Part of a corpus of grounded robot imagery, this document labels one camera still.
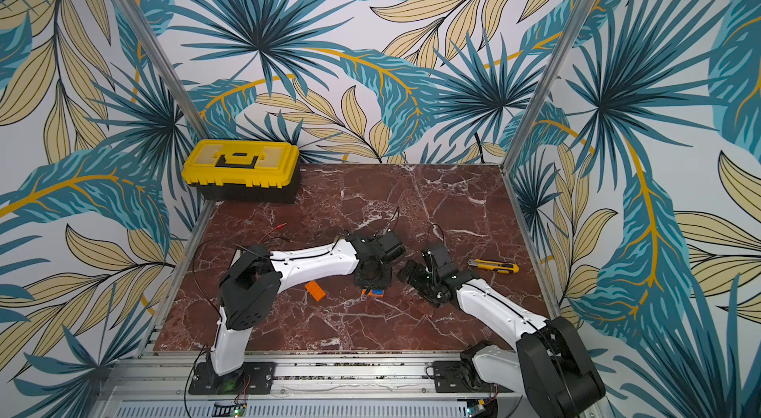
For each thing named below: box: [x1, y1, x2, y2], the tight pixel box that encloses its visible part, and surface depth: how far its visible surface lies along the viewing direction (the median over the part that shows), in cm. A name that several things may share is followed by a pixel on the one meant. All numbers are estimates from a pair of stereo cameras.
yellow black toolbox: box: [181, 138, 301, 204], surface depth 99 cm
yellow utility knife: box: [467, 258, 520, 275], surface depth 95 cm
